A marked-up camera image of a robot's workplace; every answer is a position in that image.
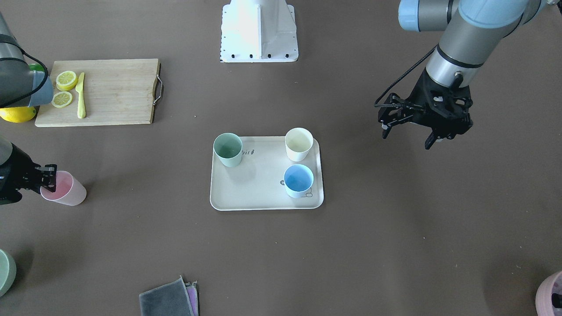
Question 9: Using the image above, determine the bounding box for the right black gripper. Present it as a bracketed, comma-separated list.
[0, 144, 58, 205]

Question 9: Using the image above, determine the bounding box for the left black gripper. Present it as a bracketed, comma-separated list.
[375, 70, 473, 150]

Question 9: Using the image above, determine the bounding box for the pink plastic cup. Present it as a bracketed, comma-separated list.
[40, 171, 87, 206]

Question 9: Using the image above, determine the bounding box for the cream plastic cup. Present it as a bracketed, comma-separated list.
[285, 127, 314, 162]

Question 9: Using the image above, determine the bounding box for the blue plastic cup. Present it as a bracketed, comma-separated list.
[283, 164, 314, 198]

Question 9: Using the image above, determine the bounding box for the green plastic cup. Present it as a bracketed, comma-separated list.
[213, 133, 243, 168]

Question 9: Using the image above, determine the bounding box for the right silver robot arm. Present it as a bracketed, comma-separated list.
[0, 16, 58, 205]

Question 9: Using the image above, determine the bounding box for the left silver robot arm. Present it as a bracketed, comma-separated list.
[374, 0, 561, 149]

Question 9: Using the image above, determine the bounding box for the cream rectangular tray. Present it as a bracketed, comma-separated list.
[209, 136, 324, 211]

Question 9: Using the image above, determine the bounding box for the yellow lemon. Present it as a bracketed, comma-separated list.
[0, 107, 37, 123]

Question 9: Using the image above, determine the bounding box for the yellow plastic knife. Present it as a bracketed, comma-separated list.
[75, 72, 86, 119]

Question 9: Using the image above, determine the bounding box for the lemon slice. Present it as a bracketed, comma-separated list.
[55, 71, 78, 91]
[51, 91, 73, 108]

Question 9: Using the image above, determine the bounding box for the green bowl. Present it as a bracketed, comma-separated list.
[0, 249, 17, 297]

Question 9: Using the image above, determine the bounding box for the wooden cutting board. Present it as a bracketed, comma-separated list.
[35, 58, 162, 127]

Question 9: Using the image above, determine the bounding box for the green lime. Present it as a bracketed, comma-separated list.
[29, 63, 45, 72]

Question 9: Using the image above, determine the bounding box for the grey folded cloth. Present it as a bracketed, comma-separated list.
[139, 277, 199, 316]

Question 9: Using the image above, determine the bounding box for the pink bowl with ice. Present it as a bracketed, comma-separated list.
[535, 271, 562, 316]

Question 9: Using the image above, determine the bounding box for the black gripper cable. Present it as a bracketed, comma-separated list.
[374, 44, 439, 108]

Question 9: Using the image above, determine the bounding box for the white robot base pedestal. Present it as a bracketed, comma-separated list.
[220, 0, 299, 63]

